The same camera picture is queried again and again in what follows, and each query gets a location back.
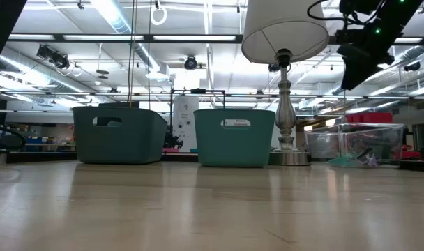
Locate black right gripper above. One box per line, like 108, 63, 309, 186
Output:
335, 28, 395, 91

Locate red storage boxes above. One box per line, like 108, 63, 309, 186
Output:
346, 112, 394, 123

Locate clear plastic container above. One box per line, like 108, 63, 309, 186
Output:
304, 122, 405, 168

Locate white shade silver table lamp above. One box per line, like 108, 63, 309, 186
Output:
241, 0, 331, 167

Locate teal plastic bin with label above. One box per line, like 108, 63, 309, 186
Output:
192, 108, 276, 168

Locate white cabinet machine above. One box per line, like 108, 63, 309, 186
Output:
172, 96, 200, 153

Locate small black robot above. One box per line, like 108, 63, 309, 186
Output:
164, 125, 184, 150

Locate black overhead beam with lights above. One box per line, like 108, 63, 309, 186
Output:
6, 33, 424, 45

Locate dark teal plastic bin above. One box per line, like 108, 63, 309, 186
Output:
72, 106, 168, 165

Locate black wall camera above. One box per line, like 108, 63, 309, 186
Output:
403, 61, 421, 73

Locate thin black frame stand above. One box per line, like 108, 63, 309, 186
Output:
169, 88, 227, 153

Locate black overhead camera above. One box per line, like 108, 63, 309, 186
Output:
183, 55, 198, 70

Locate white hanging cable loop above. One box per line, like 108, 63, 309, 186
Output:
150, 0, 168, 26

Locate yellow hanging cable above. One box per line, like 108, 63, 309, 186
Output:
128, 0, 136, 108

